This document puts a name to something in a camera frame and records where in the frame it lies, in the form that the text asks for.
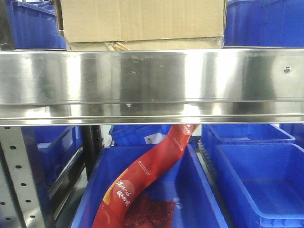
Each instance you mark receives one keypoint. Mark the blue bin lower left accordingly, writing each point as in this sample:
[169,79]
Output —
[56,145]

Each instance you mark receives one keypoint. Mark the black shelf post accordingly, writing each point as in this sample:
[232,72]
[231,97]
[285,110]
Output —
[92,145]

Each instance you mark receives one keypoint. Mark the blue bin lower centre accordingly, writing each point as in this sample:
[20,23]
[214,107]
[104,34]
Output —
[185,184]

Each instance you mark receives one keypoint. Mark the brown cardboard box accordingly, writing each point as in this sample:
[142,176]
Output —
[83,21]
[162,44]

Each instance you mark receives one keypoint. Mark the blue bin behind centre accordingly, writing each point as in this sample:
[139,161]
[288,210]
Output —
[141,134]

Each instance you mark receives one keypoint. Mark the red textured mat piece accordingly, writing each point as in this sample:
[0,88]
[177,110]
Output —
[149,213]

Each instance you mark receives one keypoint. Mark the stainless steel shelf beam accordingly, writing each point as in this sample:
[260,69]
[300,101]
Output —
[231,85]

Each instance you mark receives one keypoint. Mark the torn packing tape strip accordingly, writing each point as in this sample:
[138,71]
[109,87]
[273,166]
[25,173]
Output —
[116,46]

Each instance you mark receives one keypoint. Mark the blue bin behind right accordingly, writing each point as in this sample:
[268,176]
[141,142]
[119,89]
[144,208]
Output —
[214,134]

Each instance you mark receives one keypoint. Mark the blue bin lower right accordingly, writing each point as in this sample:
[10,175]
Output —
[262,185]

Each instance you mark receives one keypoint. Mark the red printed paper banner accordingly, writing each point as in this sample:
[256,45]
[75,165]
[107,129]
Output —
[141,174]

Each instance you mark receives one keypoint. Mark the blue bin upper right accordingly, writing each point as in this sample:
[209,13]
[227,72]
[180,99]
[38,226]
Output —
[265,23]

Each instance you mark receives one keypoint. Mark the blue bin upper left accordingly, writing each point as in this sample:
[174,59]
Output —
[34,25]

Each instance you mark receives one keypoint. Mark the perforated steel shelf upright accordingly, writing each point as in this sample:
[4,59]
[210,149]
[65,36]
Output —
[24,193]

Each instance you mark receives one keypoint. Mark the blue bin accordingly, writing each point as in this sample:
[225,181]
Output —
[185,184]
[265,23]
[34,25]
[141,134]
[262,185]
[56,145]
[214,134]

